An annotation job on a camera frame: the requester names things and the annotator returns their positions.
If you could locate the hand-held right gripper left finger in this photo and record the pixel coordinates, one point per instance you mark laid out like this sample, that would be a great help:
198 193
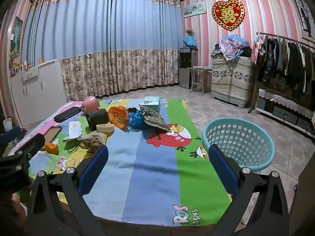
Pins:
94 169

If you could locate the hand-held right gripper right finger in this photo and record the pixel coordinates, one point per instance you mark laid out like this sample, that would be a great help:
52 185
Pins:
222 169

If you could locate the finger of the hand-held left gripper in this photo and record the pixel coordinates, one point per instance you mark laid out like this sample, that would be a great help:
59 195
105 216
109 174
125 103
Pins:
12 136
34 142

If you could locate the small orange peel piece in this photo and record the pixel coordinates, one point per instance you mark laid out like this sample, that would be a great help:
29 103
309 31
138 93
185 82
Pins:
51 148

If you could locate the teal plastic mesh basket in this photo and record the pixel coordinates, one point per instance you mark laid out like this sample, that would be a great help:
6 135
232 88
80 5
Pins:
260 162

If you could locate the grey patterned packet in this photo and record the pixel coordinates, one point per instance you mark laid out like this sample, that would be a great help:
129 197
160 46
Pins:
152 118

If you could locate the person's left hand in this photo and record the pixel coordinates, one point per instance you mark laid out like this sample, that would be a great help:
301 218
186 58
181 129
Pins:
19 209

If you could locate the phone with orange edge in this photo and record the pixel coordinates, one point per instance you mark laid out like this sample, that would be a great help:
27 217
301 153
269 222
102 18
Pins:
53 135

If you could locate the white paper sheet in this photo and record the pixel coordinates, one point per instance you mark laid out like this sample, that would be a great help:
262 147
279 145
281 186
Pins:
72 130

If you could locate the black phone case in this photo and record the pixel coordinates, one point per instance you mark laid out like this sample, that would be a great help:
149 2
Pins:
66 114

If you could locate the cream round lid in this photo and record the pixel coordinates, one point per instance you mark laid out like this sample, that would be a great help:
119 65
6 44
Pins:
104 127

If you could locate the black box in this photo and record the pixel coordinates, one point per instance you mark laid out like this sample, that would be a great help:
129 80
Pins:
98 119

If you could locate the white cabinet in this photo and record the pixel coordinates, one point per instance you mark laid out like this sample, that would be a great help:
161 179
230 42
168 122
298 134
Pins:
37 91

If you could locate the cartoon bird play mat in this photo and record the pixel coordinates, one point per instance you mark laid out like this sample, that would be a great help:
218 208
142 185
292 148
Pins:
147 167

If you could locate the orange snack bag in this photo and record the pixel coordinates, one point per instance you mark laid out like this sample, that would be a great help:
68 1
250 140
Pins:
117 116

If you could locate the blue plastic bag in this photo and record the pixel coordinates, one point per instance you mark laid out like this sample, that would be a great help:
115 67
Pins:
135 120

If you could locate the pink plastic toy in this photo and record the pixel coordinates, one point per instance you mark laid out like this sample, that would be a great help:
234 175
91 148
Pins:
89 103

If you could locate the small dark object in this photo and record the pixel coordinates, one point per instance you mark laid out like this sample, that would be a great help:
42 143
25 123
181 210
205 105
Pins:
132 109

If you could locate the dark wooden furniture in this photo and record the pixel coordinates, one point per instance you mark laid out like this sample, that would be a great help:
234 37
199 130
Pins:
304 201

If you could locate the teal cardboard box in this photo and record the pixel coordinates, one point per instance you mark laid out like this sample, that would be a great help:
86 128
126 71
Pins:
151 102

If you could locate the cabinet with patterned cloth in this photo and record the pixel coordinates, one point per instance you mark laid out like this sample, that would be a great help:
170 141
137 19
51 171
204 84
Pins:
231 81

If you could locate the low cabinet with lace cloth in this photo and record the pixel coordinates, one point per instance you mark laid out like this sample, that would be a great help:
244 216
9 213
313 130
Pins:
283 103

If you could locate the small metal stool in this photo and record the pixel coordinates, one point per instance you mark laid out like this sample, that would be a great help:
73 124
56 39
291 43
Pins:
200 69

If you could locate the grey water dispenser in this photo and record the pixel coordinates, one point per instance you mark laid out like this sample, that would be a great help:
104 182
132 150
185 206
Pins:
187 66

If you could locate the pile of bedding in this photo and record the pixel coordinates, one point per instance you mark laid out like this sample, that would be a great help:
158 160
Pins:
231 46

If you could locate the red hanging bag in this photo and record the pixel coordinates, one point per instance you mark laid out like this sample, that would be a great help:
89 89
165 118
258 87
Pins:
255 50

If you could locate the row of hanging clothes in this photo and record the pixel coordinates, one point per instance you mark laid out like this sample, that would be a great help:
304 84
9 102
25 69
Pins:
288 59

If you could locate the blue floral curtain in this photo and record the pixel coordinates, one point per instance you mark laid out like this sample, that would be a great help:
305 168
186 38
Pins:
98 29

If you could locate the blue bottle cover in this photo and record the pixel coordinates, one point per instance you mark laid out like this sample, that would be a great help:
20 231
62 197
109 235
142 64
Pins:
190 41

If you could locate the small potted plant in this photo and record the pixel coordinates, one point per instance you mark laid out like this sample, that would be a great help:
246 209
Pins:
190 32

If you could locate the metal clothes rack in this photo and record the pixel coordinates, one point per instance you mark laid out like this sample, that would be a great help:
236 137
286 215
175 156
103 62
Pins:
280 36

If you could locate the colourful wall poster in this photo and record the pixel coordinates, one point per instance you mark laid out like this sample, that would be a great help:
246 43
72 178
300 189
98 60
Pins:
16 36

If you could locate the red heart wall decoration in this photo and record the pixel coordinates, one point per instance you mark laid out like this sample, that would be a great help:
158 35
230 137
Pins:
228 14

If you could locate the wall picture with clock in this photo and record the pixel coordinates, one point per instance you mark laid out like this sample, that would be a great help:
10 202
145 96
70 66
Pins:
194 9

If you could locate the window wall poster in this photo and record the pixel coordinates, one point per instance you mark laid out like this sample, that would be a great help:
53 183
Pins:
304 14

